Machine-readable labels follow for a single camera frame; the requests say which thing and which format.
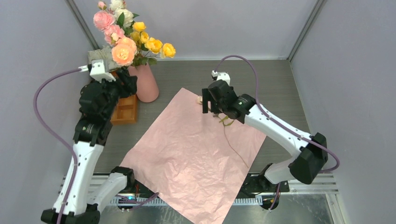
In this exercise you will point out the pink rose stem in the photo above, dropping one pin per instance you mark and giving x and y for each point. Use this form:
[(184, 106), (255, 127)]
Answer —
[(105, 22)]

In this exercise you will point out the pink cylindrical vase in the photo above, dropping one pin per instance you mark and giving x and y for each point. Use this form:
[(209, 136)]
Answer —
[(147, 88)]

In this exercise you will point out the peach rose stem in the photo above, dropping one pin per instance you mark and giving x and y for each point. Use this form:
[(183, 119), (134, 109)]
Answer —
[(123, 51)]

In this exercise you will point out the small green-lit circuit board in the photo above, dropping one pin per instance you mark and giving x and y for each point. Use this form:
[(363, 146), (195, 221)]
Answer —
[(127, 200)]

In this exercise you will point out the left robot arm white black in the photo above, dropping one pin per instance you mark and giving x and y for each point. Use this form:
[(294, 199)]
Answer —
[(98, 101)]

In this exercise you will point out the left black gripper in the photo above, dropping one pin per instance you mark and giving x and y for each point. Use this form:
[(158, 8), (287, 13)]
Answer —
[(129, 86)]

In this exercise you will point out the cream patterned cloth bag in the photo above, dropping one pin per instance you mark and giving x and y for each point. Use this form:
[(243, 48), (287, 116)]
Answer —
[(105, 54)]

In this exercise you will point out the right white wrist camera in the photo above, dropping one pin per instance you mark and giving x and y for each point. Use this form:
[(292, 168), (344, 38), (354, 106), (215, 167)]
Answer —
[(221, 76)]

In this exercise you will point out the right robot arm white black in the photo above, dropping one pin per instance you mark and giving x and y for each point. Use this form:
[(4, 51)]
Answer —
[(308, 155)]

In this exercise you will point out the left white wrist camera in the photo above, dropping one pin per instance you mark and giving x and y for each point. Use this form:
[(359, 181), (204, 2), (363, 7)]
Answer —
[(98, 71)]

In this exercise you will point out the purple and pink wrapping paper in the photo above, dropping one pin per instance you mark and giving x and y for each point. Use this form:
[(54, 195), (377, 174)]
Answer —
[(194, 161)]

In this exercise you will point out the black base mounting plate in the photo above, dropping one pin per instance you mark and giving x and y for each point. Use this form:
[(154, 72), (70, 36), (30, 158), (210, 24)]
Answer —
[(254, 184)]

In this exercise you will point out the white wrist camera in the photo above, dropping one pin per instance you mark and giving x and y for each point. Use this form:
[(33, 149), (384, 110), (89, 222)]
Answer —
[(98, 71), (221, 76)]

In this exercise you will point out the white rose stem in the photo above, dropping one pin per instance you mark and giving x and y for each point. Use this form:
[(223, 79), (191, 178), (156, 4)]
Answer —
[(122, 15)]

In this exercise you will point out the orange compartment tray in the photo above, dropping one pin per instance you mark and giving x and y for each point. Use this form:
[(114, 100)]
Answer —
[(125, 111)]

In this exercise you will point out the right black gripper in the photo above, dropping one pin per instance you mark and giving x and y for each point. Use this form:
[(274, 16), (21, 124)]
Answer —
[(206, 97)]

